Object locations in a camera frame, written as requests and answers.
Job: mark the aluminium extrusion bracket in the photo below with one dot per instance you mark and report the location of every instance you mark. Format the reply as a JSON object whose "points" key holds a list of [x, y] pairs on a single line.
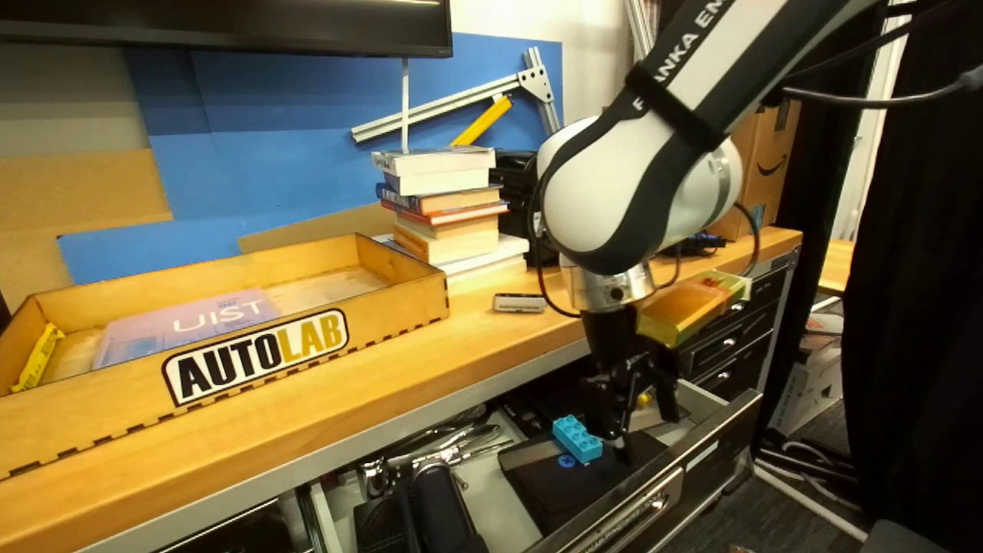
{"points": [[533, 78]]}

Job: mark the black monitor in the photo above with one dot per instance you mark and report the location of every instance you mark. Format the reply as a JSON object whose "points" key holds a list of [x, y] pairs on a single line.
{"points": [[396, 30]]}

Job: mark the black drawer cabinet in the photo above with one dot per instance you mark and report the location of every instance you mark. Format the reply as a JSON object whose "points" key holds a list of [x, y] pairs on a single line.
{"points": [[733, 350]]}

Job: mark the purple UIST booklet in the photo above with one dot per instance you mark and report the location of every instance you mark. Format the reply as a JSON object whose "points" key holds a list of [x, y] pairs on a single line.
{"points": [[174, 326]]}

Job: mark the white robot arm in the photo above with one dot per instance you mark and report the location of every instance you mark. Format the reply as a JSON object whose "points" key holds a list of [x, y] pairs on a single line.
{"points": [[658, 167]]}

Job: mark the blue toy brick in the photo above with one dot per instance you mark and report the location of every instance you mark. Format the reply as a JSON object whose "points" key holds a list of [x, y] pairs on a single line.
{"points": [[577, 441]]}

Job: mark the open grey metal drawer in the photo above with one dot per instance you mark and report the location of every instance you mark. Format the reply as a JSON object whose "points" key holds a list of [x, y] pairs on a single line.
{"points": [[492, 479]]}

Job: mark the cardboard box with labels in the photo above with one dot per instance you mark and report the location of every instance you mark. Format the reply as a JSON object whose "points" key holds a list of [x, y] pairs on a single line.
{"points": [[766, 145]]}

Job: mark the stack of books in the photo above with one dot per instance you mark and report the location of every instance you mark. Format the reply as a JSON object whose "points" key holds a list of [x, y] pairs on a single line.
{"points": [[448, 207]]}

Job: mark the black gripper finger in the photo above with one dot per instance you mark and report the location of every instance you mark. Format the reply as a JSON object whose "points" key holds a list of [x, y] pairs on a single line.
{"points": [[614, 427], [664, 388]]}

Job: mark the yellow black bar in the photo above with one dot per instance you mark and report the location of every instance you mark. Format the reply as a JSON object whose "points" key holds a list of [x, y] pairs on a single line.
{"points": [[483, 124]]}

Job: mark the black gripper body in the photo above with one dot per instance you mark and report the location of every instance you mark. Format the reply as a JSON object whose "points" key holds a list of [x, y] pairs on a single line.
{"points": [[621, 364]]}

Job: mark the small grey metal block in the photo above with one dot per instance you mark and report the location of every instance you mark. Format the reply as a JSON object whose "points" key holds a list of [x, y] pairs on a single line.
{"points": [[516, 302]]}

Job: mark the black notebook in drawer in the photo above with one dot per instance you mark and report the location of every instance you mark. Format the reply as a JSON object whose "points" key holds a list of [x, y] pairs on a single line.
{"points": [[555, 486]]}

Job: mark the wooden AUTOLAB tray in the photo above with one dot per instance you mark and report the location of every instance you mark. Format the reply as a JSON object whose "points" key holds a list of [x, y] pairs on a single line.
{"points": [[336, 295]]}

